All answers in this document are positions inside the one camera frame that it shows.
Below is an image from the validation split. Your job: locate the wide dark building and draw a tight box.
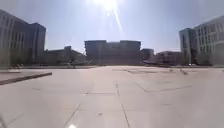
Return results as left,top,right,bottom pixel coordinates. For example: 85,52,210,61
83,39,143,66

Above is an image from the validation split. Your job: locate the grey stone paved plaza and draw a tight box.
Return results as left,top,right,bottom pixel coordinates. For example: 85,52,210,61
0,65,224,128

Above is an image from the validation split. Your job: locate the low building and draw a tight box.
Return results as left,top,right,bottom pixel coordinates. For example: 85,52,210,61
44,45,87,66
140,48,183,66

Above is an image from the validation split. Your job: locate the dark kerb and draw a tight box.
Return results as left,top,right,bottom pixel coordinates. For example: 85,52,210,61
0,71,54,86

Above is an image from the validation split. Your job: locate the dry brown raised ground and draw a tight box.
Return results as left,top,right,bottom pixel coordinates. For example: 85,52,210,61
0,69,52,83

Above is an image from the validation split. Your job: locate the pale building with dark windows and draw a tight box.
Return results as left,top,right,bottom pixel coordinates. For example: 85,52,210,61
178,14,224,66

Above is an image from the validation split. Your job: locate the tall pale building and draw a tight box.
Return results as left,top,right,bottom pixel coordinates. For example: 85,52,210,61
0,8,47,67

